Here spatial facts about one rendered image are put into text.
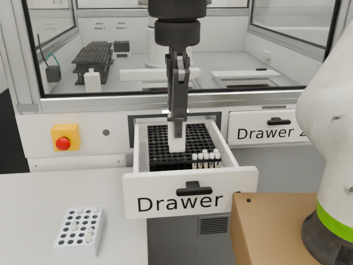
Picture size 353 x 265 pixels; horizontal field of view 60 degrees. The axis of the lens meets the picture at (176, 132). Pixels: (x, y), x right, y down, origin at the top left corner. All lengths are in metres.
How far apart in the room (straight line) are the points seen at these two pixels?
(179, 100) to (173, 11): 0.13
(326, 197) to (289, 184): 0.65
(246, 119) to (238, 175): 0.34
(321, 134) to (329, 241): 0.17
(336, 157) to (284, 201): 0.22
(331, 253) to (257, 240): 0.12
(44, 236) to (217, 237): 0.68
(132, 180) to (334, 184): 0.37
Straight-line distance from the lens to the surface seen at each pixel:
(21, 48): 0.94
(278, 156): 1.11
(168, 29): 0.49
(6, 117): 1.84
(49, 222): 0.84
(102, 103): 0.93
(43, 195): 0.94
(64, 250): 0.72
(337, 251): 0.58
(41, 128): 1.00
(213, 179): 0.66
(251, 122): 0.99
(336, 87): 0.61
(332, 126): 0.53
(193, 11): 0.48
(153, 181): 0.64
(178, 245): 1.25
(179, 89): 0.49
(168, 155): 0.76
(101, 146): 0.99
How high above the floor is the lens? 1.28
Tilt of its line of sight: 25 degrees down
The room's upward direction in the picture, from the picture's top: straight up
